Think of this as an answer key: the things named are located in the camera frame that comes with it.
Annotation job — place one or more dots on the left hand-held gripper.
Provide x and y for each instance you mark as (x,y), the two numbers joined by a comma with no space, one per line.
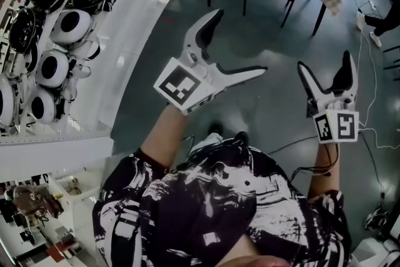
(179,84)

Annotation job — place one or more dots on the person's right forearm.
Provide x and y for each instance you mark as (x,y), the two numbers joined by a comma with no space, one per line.
(323,184)

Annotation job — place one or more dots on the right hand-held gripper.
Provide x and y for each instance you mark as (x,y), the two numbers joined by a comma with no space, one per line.
(339,125)

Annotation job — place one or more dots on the person's black shoe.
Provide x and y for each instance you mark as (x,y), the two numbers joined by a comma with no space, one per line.
(241,136)

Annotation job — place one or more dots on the black metal chair frame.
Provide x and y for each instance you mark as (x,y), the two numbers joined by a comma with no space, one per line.
(392,64)

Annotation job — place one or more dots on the brown bag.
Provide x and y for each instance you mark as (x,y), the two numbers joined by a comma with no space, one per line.
(34,201)

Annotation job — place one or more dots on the person's black white patterned shirt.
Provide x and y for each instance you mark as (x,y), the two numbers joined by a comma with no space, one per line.
(218,206)

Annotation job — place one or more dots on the white box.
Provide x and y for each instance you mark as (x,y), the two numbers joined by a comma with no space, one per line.
(375,251)

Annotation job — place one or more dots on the person's left forearm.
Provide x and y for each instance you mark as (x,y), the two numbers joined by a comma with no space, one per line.
(165,140)

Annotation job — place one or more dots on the white shelf unit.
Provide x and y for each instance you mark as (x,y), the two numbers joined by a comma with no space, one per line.
(125,40)

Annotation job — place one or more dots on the group of round white black devices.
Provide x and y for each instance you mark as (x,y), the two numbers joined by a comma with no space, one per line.
(70,26)

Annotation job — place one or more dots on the white power strip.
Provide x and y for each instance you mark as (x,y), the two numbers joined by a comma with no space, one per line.
(372,5)

